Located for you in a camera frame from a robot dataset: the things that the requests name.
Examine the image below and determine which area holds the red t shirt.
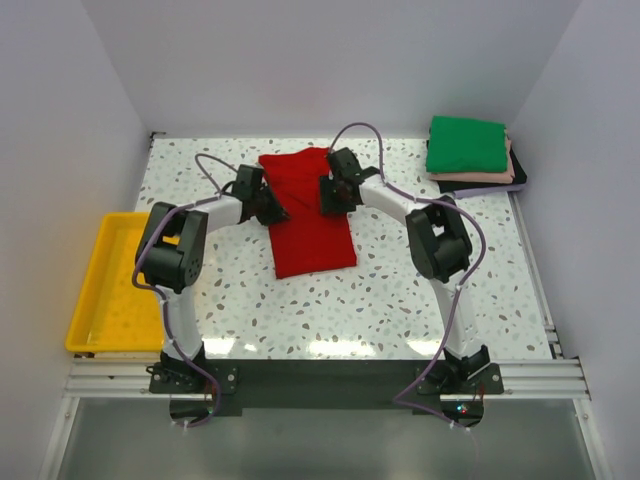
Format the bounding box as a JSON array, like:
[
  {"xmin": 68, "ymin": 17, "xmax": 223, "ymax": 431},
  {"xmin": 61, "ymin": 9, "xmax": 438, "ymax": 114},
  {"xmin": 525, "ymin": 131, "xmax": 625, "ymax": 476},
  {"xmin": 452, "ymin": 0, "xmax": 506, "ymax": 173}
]
[{"xmin": 259, "ymin": 147, "xmax": 357, "ymax": 279}]

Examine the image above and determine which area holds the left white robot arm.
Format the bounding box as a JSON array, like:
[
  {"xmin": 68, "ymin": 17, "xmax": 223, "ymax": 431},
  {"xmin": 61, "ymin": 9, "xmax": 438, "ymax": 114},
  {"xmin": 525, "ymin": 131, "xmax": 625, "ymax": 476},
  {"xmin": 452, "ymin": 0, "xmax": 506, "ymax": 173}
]
[{"xmin": 132, "ymin": 165, "xmax": 289, "ymax": 392}]

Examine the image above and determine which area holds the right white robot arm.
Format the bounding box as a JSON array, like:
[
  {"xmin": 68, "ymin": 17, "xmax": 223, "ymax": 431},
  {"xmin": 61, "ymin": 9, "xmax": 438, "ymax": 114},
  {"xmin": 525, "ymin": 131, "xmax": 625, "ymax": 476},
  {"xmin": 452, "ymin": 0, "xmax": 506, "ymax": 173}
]
[{"xmin": 319, "ymin": 148, "xmax": 490, "ymax": 393}]

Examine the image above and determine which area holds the folded green t shirt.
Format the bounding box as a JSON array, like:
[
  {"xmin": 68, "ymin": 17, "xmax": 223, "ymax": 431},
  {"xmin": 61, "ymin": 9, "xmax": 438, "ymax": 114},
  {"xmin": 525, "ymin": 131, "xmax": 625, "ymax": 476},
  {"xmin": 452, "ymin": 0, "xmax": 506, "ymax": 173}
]
[{"xmin": 426, "ymin": 115, "xmax": 508, "ymax": 174}]

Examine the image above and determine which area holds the folded pink t shirt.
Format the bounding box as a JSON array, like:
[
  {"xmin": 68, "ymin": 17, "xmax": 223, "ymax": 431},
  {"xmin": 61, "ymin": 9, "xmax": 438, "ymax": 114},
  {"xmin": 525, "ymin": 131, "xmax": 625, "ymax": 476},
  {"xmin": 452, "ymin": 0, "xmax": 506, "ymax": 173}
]
[{"xmin": 429, "ymin": 135, "xmax": 515, "ymax": 185}]

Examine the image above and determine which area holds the folded black t shirt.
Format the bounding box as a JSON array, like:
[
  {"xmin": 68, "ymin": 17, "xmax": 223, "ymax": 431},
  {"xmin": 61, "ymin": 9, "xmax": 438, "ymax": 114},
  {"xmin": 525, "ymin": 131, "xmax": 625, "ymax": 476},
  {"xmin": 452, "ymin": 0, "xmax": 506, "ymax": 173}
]
[{"xmin": 434, "ymin": 150, "xmax": 528, "ymax": 199}]

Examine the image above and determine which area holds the yellow plastic bin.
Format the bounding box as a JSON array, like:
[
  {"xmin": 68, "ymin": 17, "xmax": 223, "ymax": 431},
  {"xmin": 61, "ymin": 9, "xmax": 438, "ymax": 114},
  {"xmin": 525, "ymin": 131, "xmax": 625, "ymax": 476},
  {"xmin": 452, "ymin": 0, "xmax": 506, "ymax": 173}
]
[{"xmin": 65, "ymin": 212, "xmax": 164, "ymax": 354}]

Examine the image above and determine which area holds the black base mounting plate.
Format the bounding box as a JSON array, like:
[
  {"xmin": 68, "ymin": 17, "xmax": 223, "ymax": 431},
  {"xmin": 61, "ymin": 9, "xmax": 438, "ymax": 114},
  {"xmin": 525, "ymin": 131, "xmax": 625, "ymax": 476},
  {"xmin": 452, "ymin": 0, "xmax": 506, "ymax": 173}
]
[{"xmin": 146, "ymin": 359, "xmax": 505, "ymax": 425}]

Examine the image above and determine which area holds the aluminium frame rail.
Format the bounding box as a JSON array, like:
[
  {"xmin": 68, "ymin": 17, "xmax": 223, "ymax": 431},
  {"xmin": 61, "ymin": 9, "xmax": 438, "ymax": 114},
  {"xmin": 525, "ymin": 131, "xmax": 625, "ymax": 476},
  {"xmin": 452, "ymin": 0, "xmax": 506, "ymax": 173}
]
[{"xmin": 42, "ymin": 194, "xmax": 610, "ymax": 479}]

